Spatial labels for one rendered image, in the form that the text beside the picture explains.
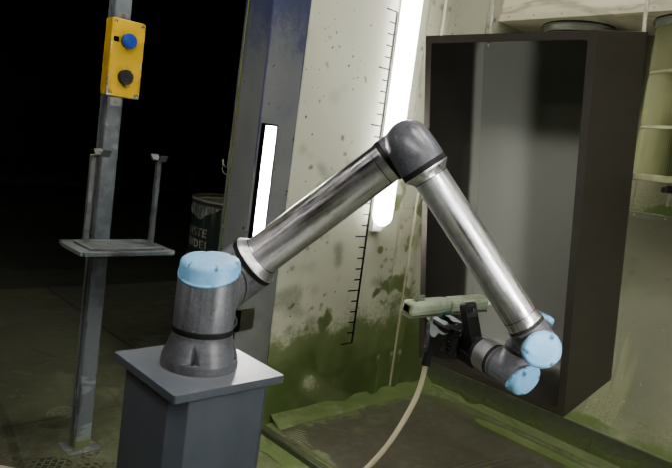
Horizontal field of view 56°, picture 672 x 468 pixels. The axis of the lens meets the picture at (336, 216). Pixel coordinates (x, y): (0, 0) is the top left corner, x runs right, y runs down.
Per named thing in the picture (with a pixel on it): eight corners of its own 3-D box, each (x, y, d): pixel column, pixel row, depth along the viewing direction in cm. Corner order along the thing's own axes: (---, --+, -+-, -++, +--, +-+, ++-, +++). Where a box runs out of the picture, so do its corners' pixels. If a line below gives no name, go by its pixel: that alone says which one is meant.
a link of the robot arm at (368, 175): (180, 278, 168) (410, 103, 156) (203, 267, 185) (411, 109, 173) (214, 325, 168) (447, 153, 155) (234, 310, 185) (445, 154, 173)
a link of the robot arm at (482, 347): (485, 346, 167) (510, 342, 173) (472, 338, 171) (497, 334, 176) (478, 377, 170) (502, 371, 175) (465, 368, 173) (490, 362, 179)
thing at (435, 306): (399, 373, 184) (413, 299, 179) (389, 365, 188) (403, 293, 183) (514, 355, 210) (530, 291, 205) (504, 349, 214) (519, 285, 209)
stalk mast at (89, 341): (84, 441, 240) (125, -2, 223) (90, 448, 236) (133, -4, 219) (67, 445, 236) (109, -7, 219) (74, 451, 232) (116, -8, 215)
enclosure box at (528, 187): (471, 329, 271) (484, 36, 241) (611, 379, 228) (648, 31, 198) (418, 356, 247) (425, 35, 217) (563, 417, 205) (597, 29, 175)
